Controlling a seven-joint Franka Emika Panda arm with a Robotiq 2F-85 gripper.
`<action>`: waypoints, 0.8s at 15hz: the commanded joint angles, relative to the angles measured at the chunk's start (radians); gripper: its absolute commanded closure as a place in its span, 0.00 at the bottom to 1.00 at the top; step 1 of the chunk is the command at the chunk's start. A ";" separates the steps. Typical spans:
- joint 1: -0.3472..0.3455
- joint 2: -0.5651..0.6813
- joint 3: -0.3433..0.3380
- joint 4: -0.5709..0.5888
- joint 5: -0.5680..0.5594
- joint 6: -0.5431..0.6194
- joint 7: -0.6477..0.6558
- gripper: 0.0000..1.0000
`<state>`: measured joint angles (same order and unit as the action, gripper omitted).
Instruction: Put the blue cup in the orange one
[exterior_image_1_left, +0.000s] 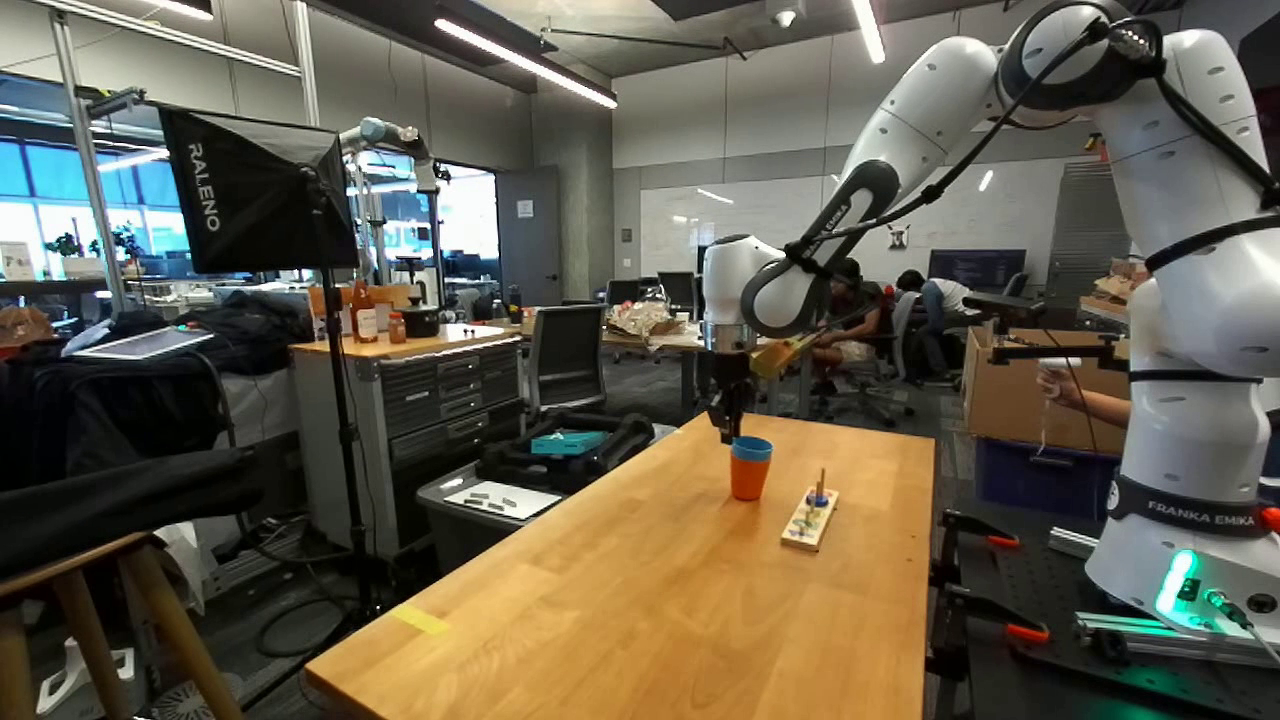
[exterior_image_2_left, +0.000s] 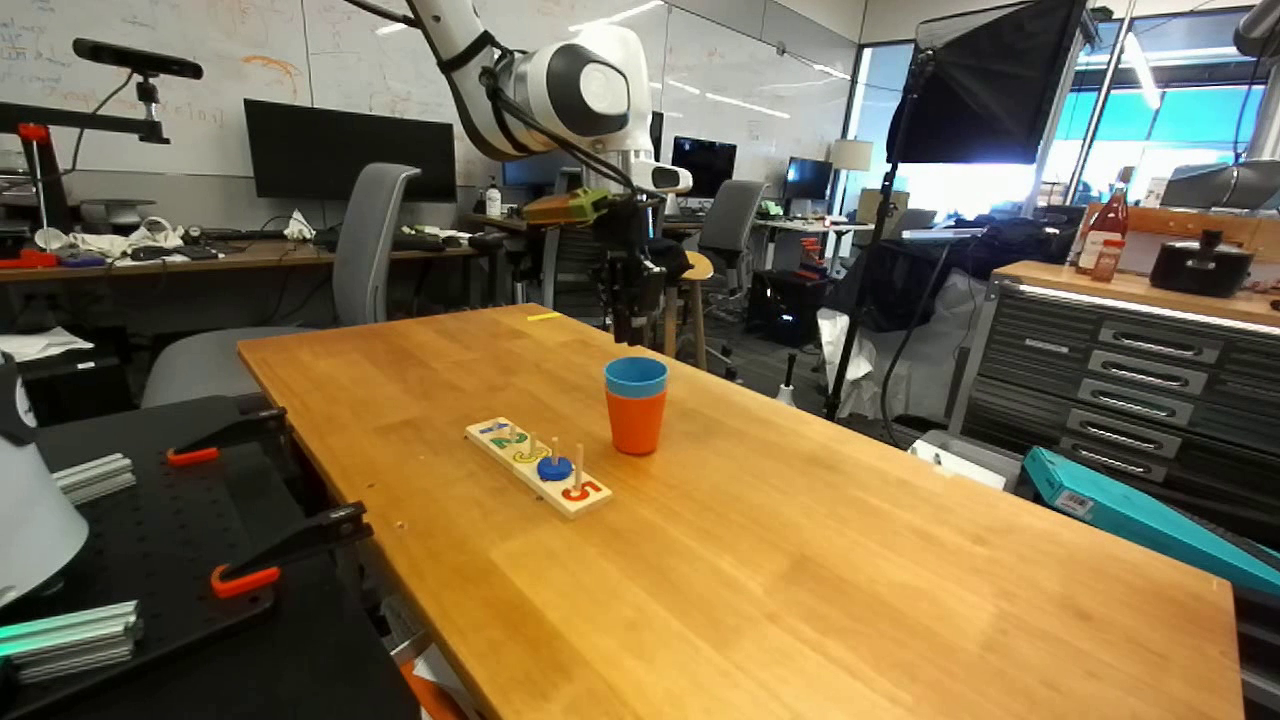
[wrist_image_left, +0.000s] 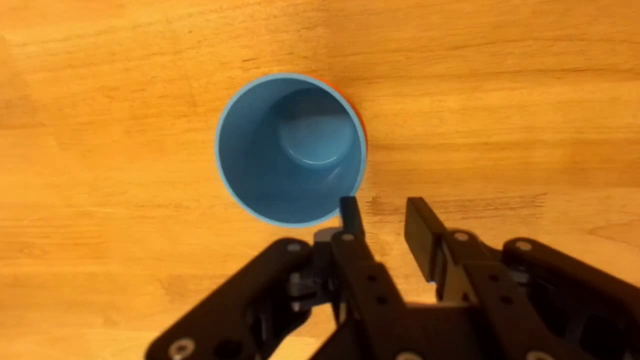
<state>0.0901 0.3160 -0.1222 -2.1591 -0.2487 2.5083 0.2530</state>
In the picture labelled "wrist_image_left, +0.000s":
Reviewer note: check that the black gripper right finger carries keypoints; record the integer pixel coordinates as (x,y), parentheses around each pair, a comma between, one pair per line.
(481,286)

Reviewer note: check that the blue plastic cup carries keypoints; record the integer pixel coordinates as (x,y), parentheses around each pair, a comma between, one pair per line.
(291,151)

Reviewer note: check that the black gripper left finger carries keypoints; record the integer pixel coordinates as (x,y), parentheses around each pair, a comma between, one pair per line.
(361,301)

